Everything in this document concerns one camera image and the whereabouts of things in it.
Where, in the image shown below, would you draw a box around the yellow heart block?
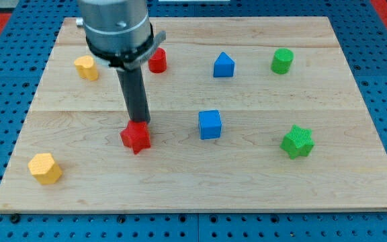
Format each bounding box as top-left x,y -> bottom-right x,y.
73,55 -> 99,81

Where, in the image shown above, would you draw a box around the red star block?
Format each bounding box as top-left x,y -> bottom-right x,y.
120,120 -> 151,155

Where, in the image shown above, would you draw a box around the blue cube block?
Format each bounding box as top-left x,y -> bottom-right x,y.
198,110 -> 222,140

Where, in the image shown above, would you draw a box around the wooden board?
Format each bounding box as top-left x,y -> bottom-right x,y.
0,17 -> 387,214

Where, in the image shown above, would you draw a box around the blue triangle block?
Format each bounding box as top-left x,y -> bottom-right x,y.
213,52 -> 235,77

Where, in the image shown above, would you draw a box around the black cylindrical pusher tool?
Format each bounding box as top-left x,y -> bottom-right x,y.
116,67 -> 151,124

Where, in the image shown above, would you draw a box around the yellow hexagon block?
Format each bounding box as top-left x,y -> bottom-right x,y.
28,153 -> 63,185

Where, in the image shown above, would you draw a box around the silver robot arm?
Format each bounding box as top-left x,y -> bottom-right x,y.
77,0 -> 166,70

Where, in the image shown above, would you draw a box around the green cylinder block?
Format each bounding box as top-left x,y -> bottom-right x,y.
271,48 -> 294,75

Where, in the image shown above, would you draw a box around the green star block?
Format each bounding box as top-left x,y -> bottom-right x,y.
280,124 -> 315,159

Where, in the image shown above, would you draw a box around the red cylinder block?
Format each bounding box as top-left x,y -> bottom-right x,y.
148,48 -> 167,73

